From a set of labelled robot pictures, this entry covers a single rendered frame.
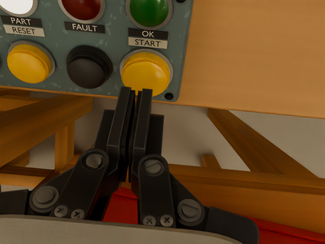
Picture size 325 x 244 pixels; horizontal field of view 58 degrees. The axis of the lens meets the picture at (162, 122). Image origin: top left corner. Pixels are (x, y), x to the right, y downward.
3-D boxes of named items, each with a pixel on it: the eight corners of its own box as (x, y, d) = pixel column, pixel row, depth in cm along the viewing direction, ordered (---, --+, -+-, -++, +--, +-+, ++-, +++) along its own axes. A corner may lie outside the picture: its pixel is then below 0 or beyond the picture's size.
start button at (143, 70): (168, 90, 19) (167, 103, 18) (123, 86, 19) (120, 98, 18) (172, 52, 17) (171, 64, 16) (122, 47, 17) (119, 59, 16)
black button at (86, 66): (110, 82, 19) (106, 94, 18) (73, 78, 19) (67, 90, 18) (108, 50, 17) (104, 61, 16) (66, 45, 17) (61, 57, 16)
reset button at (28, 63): (56, 77, 19) (50, 88, 18) (18, 73, 19) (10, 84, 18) (48, 44, 17) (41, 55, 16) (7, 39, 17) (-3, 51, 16)
